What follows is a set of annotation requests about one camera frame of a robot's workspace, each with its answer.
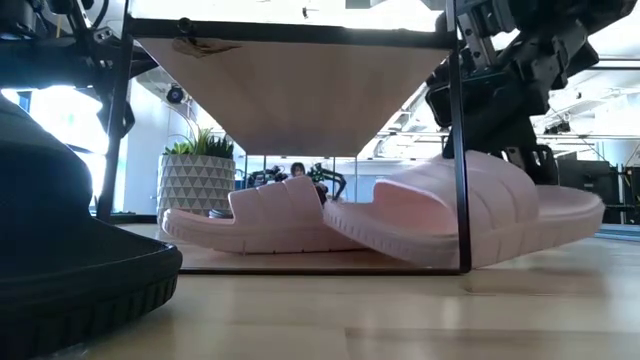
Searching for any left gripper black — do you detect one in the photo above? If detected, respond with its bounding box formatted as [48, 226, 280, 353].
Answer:
[0, 0, 157, 140]

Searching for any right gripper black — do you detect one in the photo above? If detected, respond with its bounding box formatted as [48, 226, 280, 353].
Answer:
[434, 0, 600, 186]

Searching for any green potted plant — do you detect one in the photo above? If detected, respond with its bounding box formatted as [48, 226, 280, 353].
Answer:
[163, 124, 235, 160]

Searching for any pink rubber slide sandal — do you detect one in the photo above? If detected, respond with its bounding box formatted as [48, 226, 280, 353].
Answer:
[161, 174, 366, 255]
[322, 149, 606, 270]

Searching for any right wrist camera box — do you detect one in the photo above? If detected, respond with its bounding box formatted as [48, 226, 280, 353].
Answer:
[425, 74, 459, 129]

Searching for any white triangle-patterned planter pot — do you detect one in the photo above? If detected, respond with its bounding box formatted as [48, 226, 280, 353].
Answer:
[157, 153, 237, 226]

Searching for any black rubber slide sandal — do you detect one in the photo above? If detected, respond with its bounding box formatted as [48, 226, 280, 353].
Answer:
[0, 92, 184, 360]

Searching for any black metal shelf, wooden board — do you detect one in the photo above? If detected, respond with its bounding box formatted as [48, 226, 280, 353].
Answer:
[94, 0, 474, 276]

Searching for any dark computer monitor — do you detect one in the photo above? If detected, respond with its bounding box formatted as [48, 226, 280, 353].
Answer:
[557, 158, 621, 224]

